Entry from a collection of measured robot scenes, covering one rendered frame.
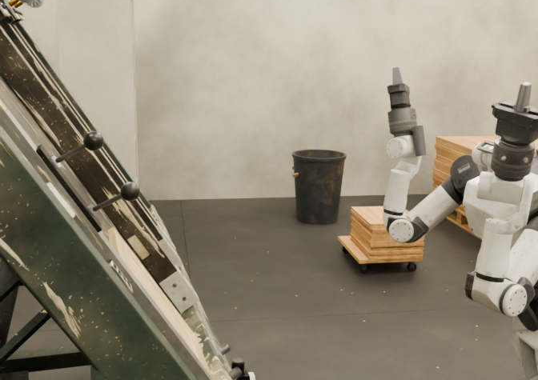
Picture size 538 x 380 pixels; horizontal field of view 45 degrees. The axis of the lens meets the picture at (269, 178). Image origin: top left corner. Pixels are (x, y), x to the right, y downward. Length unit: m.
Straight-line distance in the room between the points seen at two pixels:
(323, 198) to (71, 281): 5.16
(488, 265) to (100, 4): 4.42
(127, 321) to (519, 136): 0.92
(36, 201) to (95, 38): 4.53
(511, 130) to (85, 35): 4.42
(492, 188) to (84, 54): 4.39
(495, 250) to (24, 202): 1.05
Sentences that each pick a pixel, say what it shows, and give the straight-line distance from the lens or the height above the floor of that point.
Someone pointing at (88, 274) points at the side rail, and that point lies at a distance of 1.10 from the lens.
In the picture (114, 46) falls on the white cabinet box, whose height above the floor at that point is 1.65.
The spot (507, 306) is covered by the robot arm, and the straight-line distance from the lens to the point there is 1.63.
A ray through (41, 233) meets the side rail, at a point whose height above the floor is 1.43.
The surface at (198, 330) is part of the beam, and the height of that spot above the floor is 0.90.
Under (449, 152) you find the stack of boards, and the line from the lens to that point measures 6.60.
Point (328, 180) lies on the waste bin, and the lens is 6.13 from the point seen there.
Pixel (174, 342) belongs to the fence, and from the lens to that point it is 1.44.
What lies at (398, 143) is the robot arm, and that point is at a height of 1.42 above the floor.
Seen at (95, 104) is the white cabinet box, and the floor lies 1.17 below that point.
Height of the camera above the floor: 1.73
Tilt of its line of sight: 12 degrees down
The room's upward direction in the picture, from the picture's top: 1 degrees clockwise
